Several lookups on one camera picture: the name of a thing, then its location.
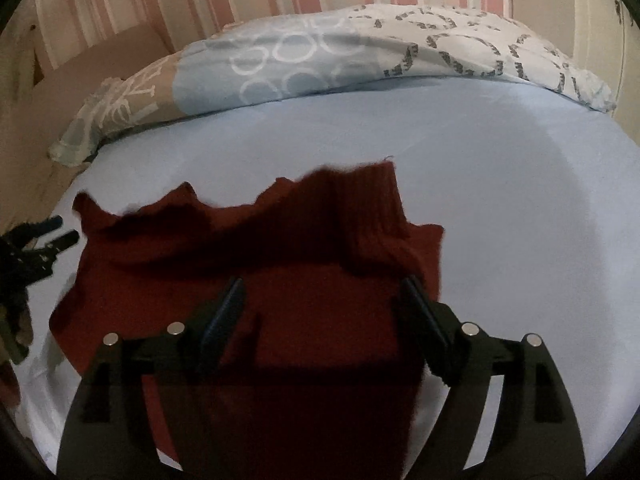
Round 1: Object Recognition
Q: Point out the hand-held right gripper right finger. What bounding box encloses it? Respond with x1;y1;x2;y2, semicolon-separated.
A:
400;275;587;480

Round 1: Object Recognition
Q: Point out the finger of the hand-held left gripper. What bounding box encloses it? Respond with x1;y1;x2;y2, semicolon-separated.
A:
15;216;64;242
35;230;81;262

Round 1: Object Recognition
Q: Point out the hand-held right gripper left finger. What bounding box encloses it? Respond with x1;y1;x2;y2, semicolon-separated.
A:
56;276;247;480

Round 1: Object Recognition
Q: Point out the dark red knit sweater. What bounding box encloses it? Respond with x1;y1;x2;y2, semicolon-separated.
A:
49;157;446;480

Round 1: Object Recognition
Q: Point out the beige blanket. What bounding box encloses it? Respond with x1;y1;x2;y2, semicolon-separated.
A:
0;87;101;238

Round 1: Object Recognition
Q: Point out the bed with light blue sheet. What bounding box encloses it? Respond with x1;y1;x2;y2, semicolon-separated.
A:
0;82;640;480

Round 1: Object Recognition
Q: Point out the pink padded headboard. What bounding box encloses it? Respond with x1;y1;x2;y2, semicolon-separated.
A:
30;22;177;111

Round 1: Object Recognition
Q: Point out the blue and beige patterned duvet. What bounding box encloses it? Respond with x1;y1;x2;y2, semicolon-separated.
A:
49;4;617;167

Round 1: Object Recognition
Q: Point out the white wardrobe with floral decals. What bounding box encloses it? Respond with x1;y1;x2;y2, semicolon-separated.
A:
510;0;640;126

